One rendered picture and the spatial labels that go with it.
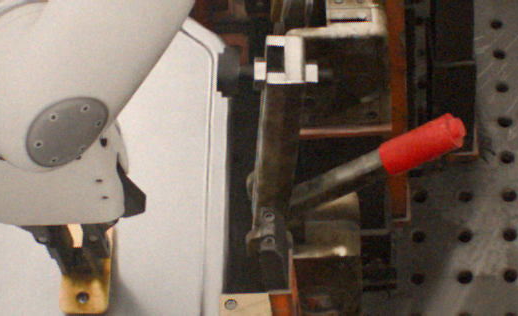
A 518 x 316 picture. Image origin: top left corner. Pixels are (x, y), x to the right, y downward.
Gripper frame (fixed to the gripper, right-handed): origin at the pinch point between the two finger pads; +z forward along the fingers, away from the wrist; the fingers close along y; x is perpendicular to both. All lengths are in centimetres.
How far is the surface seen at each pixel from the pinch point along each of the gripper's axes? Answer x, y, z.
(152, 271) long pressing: 0.5, -5.0, 3.3
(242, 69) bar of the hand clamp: 0.2, -13.9, -17.6
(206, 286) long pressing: 2.1, -9.0, 2.9
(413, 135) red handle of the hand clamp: 0.0, -23.5, -10.4
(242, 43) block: -48, -7, 33
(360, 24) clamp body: -15.7, -20.7, -3.7
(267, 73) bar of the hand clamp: 0.8, -15.3, -17.9
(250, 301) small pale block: 6.9, -12.8, -3.2
